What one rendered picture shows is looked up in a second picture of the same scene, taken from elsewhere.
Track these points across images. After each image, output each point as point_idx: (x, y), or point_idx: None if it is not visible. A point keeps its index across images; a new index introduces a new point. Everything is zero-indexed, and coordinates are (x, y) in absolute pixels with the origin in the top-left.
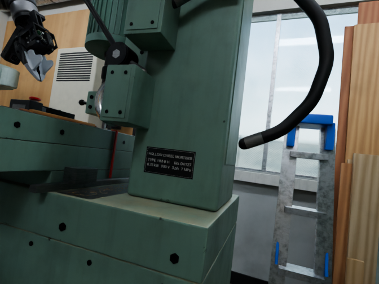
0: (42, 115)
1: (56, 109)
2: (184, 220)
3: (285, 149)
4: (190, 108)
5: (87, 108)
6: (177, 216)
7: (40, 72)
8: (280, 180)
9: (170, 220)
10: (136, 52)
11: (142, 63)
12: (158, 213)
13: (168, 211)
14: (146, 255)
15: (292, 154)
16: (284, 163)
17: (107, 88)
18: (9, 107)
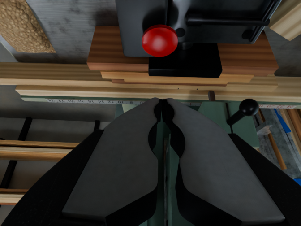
0: (85, 102)
1: (164, 76)
2: (125, 111)
3: (299, 175)
4: None
5: (201, 111)
6: (129, 109)
7: (170, 129)
8: (286, 143)
9: (122, 108)
10: (168, 223)
11: (167, 205)
12: (125, 104)
13: (134, 105)
14: None
15: (285, 170)
16: (292, 160)
17: None
18: (55, 102)
